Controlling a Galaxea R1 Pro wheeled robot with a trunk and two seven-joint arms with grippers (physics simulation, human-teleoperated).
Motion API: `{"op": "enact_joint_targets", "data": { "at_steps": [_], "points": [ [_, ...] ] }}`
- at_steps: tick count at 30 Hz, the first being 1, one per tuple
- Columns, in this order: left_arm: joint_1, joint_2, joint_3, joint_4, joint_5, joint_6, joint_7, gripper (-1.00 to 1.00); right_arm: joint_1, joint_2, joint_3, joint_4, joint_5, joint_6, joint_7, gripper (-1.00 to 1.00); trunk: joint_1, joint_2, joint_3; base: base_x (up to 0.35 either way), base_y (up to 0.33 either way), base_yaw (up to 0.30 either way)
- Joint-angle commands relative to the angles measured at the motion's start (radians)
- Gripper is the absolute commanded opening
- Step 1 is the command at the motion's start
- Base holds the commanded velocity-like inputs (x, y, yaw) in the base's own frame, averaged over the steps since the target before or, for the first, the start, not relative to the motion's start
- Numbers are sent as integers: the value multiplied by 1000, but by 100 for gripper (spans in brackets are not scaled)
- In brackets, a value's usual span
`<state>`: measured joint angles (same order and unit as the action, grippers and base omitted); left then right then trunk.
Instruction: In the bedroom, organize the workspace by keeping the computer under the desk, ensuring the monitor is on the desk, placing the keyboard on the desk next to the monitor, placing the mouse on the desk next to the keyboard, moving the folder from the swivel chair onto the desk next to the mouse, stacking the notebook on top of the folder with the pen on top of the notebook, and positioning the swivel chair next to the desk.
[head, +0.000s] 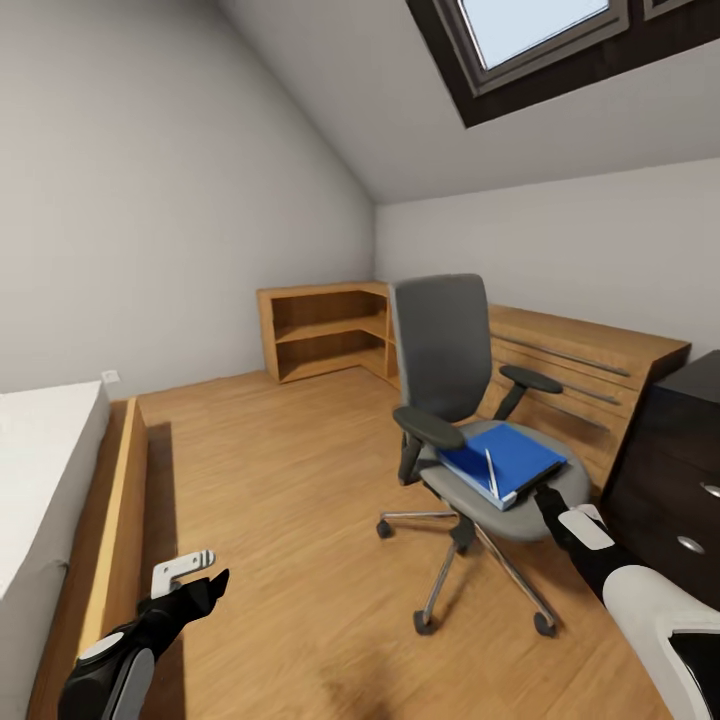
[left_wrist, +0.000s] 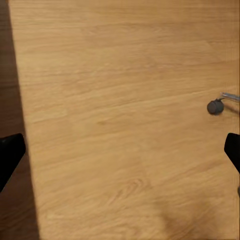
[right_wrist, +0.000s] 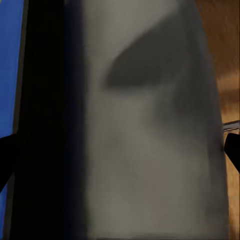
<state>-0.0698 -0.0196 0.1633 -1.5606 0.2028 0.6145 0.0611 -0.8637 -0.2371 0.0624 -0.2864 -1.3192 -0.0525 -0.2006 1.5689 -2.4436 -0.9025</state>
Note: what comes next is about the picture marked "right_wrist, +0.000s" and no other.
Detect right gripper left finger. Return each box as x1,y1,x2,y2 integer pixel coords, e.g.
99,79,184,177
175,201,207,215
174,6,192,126
0,133,26,193

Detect swivel chair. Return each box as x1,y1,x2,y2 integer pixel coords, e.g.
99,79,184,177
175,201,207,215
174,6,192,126
62,0,240,240

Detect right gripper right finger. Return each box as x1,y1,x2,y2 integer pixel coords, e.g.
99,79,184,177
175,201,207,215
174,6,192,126
224,133,240,173

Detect folder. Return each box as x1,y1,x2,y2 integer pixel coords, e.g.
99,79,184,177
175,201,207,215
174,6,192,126
0,0,64,240

